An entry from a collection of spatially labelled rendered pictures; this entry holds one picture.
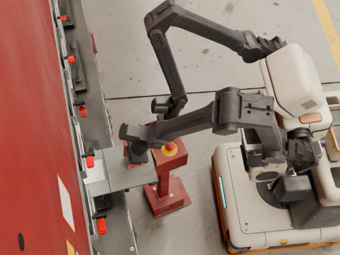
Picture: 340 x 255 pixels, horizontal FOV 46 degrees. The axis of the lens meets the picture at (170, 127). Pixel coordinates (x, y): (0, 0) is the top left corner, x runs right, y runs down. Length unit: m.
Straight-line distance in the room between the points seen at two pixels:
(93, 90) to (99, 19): 1.57
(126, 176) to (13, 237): 1.11
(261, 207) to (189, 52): 1.38
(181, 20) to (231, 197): 1.20
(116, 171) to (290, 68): 0.72
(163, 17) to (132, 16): 2.06
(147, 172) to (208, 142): 1.24
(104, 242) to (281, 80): 0.86
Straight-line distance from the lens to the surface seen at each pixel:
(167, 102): 1.65
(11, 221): 0.42
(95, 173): 1.52
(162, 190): 2.30
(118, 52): 3.13
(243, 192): 2.29
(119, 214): 1.59
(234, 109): 0.96
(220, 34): 1.44
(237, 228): 2.22
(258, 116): 0.97
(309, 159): 1.39
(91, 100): 1.83
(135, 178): 1.50
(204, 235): 2.48
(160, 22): 1.33
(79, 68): 1.91
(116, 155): 1.54
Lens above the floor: 2.39
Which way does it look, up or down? 61 degrees down
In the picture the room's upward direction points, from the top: 2 degrees clockwise
